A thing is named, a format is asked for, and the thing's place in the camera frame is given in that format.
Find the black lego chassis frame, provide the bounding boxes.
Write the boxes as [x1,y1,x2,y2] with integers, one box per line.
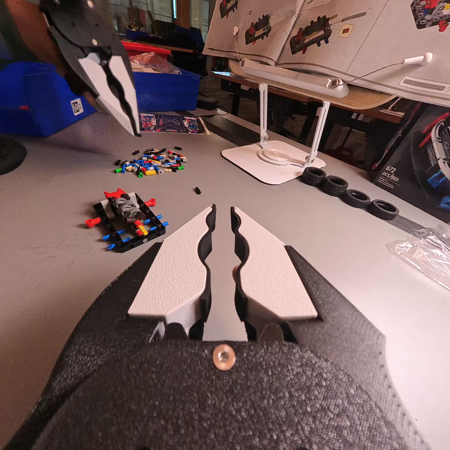
[85,188,169,253]

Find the pile of small lego connectors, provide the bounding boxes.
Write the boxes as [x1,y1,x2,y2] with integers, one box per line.
[114,147,188,179]

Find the lego instruction booklet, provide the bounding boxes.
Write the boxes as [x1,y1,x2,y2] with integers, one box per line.
[203,0,450,108]

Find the clear empty plastic bag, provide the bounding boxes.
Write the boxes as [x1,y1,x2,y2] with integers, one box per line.
[388,225,450,290]

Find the black round disc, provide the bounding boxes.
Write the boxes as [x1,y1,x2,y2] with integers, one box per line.
[0,136,28,176]

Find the blue plastic bin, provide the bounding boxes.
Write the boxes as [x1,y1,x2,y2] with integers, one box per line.
[130,68,202,113]
[0,61,97,138]

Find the person's left hand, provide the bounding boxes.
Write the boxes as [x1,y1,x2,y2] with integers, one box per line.
[15,2,71,72]

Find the red plastic bin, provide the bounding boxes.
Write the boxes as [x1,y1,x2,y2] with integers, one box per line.
[121,40,172,58]

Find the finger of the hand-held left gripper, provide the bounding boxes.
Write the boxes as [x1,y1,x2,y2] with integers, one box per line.
[109,56,142,136]
[78,53,140,138]

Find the black lego set box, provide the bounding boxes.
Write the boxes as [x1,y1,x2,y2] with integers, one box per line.
[367,104,450,224]

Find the black rubber lego tyre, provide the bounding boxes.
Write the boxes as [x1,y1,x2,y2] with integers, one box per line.
[368,199,400,221]
[323,175,349,197]
[301,167,327,186]
[343,189,372,209]

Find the clear bag of lego parts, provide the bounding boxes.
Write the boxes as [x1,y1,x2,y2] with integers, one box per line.
[131,53,181,75]

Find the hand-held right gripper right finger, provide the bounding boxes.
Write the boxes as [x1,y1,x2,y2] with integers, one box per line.
[230,206,319,340]

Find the printed sticker sheet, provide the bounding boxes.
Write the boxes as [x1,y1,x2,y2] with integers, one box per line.
[139,112,210,135]

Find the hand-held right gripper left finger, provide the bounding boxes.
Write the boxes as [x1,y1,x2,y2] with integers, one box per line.
[127,204,217,340]

